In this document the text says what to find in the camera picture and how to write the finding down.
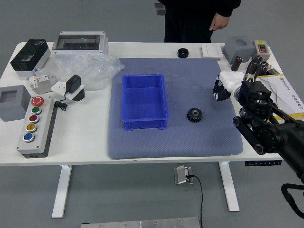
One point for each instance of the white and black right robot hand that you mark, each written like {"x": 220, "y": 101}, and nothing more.
{"x": 229, "y": 78}

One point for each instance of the big black gear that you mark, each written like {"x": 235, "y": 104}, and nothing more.
{"x": 194, "y": 115}

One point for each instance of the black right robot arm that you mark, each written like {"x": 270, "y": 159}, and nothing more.
{"x": 273, "y": 133}

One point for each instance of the black hex nut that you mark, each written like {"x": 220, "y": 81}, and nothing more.
{"x": 183, "y": 52}

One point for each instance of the yellow and white cardboard box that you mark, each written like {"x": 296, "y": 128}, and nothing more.
{"x": 285, "y": 95}

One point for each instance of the blue plastic box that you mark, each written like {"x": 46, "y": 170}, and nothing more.
{"x": 145, "y": 102}

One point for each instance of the silver floor socket box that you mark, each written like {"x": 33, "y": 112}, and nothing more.
{"x": 181, "y": 174}

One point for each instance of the grey distribution box clear window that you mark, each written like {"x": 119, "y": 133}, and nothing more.
{"x": 78, "y": 45}

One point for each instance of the grey push button control box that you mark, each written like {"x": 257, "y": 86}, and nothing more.
{"x": 35, "y": 126}

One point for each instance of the brown cylindrical capacitor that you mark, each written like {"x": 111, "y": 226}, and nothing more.
{"x": 236, "y": 63}

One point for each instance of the black cylindrical capacitor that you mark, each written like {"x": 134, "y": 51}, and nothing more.
{"x": 258, "y": 59}
{"x": 251, "y": 67}
{"x": 264, "y": 67}

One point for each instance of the grey block with round hole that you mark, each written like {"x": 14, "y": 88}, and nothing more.
{"x": 237, "y": 47}

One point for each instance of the small black flat component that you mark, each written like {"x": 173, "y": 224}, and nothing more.
{"x": 274, "y": 71}

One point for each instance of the person's hand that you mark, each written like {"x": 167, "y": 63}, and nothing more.
{"x": 219, "y": 21}

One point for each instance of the person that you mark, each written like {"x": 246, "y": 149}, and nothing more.
{"x": 187, "y": 23}

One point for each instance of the grey-blue padded mat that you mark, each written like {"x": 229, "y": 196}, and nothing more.
{"x": 190, "y": 142}

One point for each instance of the black table control panel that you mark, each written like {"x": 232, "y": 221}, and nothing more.
{"x": 263, "y": 163}

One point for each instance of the grey floor cover plate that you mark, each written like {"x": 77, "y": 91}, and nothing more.
{"x": 160, "y": 12}
{"x": 158, "y": 5}

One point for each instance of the white table leg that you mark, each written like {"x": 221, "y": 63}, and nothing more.
{"x": 62, "y": 190}
{"x": 229, "y": 190}

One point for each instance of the clear plastic bag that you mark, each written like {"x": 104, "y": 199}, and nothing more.
{"x": 90, "y": 69}

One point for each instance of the black power adapter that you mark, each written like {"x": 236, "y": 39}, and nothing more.
{"x": 73, "y": 83}

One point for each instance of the white socket plate black base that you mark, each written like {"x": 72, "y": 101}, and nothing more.
{"x": 58, "y": 88}

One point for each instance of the white circuit breaker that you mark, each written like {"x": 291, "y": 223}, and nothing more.
{"x": 40, "y": 82}

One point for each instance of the grey cube with square recess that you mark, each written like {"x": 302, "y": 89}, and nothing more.
{"x": 14, "y": 107}

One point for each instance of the white wall switch plate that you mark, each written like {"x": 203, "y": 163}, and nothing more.
{"x": 211, "y": 51}

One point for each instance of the grey switch box red button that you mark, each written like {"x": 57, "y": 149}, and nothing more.
{"x": 262, "y": 48}

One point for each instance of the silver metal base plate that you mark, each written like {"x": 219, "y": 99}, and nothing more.
{"x": 142, "y": 223}

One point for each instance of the black lidded enclosure box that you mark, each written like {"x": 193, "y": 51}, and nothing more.
{"x": 28, "y": 57}

